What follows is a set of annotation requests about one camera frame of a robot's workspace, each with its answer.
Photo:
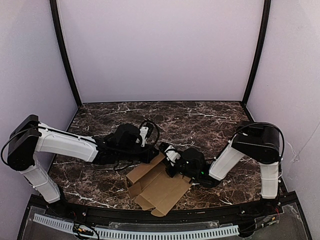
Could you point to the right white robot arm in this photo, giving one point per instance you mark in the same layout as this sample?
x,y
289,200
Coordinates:
x,y
261,141

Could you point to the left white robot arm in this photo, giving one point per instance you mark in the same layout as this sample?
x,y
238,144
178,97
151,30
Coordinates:
x,y
32,137

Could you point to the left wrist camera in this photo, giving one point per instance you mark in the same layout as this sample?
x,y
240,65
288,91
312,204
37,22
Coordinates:
x,y
146,130

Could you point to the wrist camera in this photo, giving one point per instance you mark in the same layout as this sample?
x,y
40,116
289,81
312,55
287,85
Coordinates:
x,y
171,154
146,130

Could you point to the right black frame post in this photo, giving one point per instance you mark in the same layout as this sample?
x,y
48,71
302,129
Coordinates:
x,y
258,51

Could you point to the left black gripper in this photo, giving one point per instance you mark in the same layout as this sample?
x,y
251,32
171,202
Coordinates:
x,y
146,153

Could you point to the black front rail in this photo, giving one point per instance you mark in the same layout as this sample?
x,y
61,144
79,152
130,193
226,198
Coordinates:
x,y
240,214

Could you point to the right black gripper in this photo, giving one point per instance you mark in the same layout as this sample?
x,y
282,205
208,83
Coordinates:
x,y
176,169

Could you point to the brown cardboard paper box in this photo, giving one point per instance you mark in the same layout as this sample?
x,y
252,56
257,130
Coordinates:
x,y
152,189

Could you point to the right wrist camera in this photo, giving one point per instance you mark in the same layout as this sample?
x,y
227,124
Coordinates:
x,y
171,154

